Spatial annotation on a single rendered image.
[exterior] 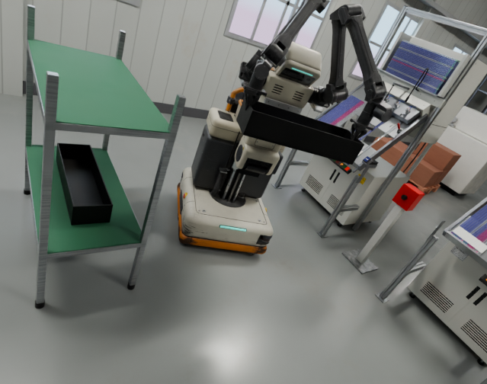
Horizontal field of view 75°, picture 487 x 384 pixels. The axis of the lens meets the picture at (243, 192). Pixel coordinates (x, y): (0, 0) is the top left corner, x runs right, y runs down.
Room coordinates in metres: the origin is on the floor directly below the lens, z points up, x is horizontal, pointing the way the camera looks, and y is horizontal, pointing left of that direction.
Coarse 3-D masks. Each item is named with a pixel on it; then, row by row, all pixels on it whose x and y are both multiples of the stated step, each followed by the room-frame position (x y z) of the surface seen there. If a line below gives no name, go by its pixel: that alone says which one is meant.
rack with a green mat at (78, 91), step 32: (32, 32) 1.50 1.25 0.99; (32, 64) 1.24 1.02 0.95; (64, 64) 1.37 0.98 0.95; (96, 64) 1.55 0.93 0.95; (32, 96) 1.50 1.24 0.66; (64, 96) 1.07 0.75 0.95; (96, 96) 1.19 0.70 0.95; (128, 96) 1.32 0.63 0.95; (64, 128) 0.89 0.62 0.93; (96, 128) 0.96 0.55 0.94; (128, 128) 1.04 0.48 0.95; (160, 128) 1.15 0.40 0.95; (32, 160) 1.39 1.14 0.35; (96, 160) 1.64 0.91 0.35; (160, 160) 1.16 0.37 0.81; (32, 192) 1.17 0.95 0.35; (160, 192) 1.16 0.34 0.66; (64, 224) 1.06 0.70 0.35; (96, 224) 1.14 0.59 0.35; (128, 224) 1.23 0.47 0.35; (64, 256) 0.92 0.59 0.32; (128, 288) 1.15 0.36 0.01
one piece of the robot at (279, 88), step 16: (272, 80) 1.71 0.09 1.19; (288, 80) 1.75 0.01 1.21; (272, 96) 1.73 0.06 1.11; (288, 96) 1.76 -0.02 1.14; (304, 96) 1.79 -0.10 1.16; (240, 144) 1.80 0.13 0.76; (256, 144) 1.75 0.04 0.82; (272, 144) 1.78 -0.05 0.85; (240, 160) 1.70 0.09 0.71; (272, 160) 1.75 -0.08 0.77
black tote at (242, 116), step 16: (240, 112) 1.41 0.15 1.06; (256, 112) 1.28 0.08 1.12; (272, 112) 1.49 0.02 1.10; (288, 112) 1.52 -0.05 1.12; (240, 128) 1.34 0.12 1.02; (256, 128) 1.29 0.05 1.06; (272, 128) 1.32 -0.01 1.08; (288, 128) 1.35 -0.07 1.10; (304, 128) 1.37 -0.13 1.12; (320, 128) 1.59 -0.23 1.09; (336, 128) 1.63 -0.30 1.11; (288, 144) 1.36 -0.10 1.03; (304, 144) 1.39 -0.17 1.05; (320, 144) 1.42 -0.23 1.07; (336, 144) 1.45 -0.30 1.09; (352, 144) 1.48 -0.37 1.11; (336, 160) 1.46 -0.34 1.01; (352, 160) 1.50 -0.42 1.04
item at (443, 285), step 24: (432, 264) 2.14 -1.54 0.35; (456, 264) 2.06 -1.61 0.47; (480, 264) 1.99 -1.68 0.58; (432, 288) 2.06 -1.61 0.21; (456, 288) 1.99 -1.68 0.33; (480, 288) 1.92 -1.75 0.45; (456, 312) 1.91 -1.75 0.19; (480, 312) 1.85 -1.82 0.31; (480, 336) 1.78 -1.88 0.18; (480, 360) 1.75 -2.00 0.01
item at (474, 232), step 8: (472, 216) 2.01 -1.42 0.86; (480, 216) 2.01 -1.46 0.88; (464, 224) 1.97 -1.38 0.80; (472, 224) 1.96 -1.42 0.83; (480, 224) 1.96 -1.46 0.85; (456, 232) 1.92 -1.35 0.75; (464, 232) 1.92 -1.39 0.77; (472, 232) 1.91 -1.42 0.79; (480, 232) 1.91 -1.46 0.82; (464, 240) 1.87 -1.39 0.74; (472, 240) 1.87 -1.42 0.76; (480, 240) 1.86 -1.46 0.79; (472, 248) 1.82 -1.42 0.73; (480, 248) 1.81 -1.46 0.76
